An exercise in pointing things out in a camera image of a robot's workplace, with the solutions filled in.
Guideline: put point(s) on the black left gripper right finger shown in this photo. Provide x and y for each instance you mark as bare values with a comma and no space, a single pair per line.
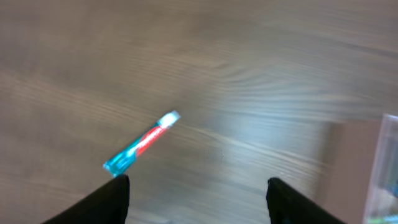
287,205

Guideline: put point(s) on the green toothbrush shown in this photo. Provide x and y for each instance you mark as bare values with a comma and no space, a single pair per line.
390,219

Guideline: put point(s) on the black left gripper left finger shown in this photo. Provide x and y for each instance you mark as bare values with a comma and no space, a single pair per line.
107,205

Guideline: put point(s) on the white cardboard box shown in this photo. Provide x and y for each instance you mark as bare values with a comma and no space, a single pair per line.
360,180

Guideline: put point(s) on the red teal toothpaste tube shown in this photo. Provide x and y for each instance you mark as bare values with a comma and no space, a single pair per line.
123,160

